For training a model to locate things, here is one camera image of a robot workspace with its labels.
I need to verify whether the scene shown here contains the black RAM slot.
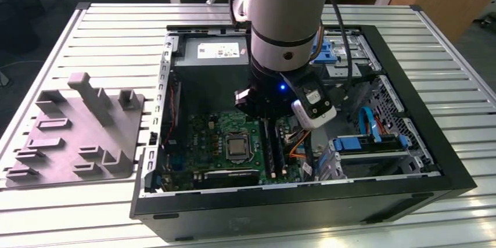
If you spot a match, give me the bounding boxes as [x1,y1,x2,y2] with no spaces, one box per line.
[262,118,279,178]

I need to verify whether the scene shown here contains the grey power supply unit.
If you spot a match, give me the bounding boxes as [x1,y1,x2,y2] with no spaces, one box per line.
[172,38,252,114]

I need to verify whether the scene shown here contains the silver CPU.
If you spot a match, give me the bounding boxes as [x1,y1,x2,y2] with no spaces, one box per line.
[227,138,250,156]

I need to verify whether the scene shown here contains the blue drive bay latch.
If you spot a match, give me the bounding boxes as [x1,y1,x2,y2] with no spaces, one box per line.
[310,41,338,64]

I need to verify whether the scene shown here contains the green motherboard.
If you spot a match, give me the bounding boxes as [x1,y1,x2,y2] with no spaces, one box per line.
[162,111,311,187]

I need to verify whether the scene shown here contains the grey metal drive cage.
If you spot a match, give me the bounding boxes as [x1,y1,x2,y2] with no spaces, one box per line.
[310,28,384,95]

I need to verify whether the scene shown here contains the black CPU socket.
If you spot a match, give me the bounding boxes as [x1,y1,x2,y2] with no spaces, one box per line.
[222,132,255,165]

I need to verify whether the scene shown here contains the hard disk in blue carrier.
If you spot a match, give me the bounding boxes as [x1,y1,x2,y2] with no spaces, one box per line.
[332,134,408,153]

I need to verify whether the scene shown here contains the black graphics card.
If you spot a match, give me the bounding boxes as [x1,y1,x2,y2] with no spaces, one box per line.
[194,168,262,189]

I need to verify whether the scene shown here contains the grey metal disk bay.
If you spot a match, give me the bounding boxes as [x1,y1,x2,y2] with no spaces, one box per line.
[328,139,431,179]

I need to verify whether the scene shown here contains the black PC case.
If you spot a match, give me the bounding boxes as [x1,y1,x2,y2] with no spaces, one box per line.
[128,24,478,243]

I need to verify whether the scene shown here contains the grey parts rack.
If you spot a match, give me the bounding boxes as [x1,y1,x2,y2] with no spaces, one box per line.
[4,72,147,188]

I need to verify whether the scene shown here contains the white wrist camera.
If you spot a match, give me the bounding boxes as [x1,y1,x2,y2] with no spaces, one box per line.
[282,71,338,130]

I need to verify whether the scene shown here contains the orange wires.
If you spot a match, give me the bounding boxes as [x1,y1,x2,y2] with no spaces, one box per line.
[288,131,312,159]

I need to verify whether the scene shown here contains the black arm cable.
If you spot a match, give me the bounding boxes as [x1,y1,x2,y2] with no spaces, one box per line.
[327,0,355,104]

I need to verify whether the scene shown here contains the black cable bundle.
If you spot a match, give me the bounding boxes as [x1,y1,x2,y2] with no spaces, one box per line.
[286,75,379,144]

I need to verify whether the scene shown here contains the blue flat data cable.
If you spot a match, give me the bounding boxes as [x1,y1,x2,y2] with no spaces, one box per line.
[359,106,383,143]

